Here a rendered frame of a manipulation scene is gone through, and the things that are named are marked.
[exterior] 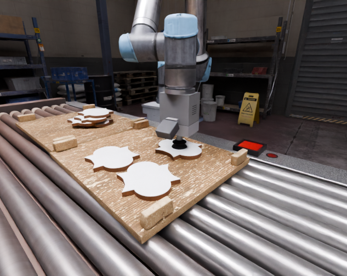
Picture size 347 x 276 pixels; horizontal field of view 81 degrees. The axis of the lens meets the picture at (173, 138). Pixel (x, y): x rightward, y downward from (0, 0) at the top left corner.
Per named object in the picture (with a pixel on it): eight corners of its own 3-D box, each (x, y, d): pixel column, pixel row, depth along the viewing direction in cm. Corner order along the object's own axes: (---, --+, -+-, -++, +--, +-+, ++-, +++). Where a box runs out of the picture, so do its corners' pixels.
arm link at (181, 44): (199, 18, 48) (197, 11, 40) (197, 67, 52) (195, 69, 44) (167, 19, 50) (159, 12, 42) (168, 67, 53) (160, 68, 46)
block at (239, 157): (241, 156, 53) (242, 147, 52) (248, 159, 51) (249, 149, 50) (229, 165, 49) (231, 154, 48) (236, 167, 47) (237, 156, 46)
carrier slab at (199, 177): (148, 128, 79) (148, 125, 79) (249, 163, 53) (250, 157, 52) (50, 157, 56) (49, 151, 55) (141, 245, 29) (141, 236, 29)
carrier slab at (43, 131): (96, 111, 107) (96, 108, 106) (147, 127, 81) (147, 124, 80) (16, 126, 83) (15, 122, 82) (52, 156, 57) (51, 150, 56)
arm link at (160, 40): (163, 34, 61) (153, 29, 51) (200, 32, 59) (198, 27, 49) (164, 62, 64) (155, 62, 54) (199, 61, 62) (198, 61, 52)
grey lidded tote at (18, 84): (33, 87, 429) (30, 75, 420) (42, 88, 411) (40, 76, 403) (5, 90, 389) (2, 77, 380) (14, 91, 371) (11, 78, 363)
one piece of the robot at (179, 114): (143, 78, 45) (146, 145, 51) (178, 80, 41) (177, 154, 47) (171, 75, 55) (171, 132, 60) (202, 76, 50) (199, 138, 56)
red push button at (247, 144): (243, 144, 66) (244, 140, 66) (262, 149, 62) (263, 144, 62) (235, 150, 62) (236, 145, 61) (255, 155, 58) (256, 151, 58)
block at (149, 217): (167, 206, 35) (167, 193, 34) (175, 212, 34) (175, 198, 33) (138, 225, 31) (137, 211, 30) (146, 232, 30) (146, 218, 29)
